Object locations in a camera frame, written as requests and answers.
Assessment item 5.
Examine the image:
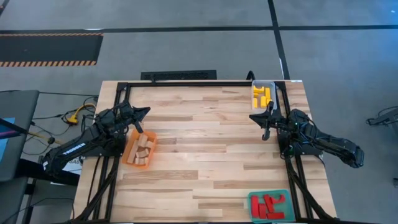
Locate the orange translucent plastic bin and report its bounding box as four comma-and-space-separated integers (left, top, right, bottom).
121, 128, 158, 170

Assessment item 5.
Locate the clear plastic bin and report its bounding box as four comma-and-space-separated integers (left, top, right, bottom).
251, 79, 278, 112

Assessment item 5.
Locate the black floor stand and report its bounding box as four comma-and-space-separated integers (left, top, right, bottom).
366, 106, 398, 127

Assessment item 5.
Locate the green translucent plastic bin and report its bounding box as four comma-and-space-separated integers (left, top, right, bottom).
247, 189, 296, 224

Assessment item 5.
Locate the black perforated floor panel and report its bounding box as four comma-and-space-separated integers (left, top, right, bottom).
140, 69, 218, 82

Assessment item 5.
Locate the white printed paper sheet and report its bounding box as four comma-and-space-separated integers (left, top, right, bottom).
56, 155, 84, 175

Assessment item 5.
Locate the black aluminium table frame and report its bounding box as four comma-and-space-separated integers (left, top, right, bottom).
74, 80, 335, 224

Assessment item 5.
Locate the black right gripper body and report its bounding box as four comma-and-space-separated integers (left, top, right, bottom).
262, 101, 289, 141

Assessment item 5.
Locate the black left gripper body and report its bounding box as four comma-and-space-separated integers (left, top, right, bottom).
118, 100, 144, 134

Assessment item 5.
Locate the black desk base bar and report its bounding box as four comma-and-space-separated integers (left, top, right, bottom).
15, 158, 81, 187

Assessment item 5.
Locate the yellow cable with plug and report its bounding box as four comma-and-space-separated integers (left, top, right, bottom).
66, 103, 97, 125

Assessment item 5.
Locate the grey desk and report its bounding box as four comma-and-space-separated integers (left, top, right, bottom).
0, 90, 40, 183

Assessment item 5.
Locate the blue panel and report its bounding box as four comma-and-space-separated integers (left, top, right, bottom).
0, 117, 16, 162

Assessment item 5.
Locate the black hazard-striped floor mat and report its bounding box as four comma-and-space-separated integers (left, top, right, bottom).
0, 32, 104, 68

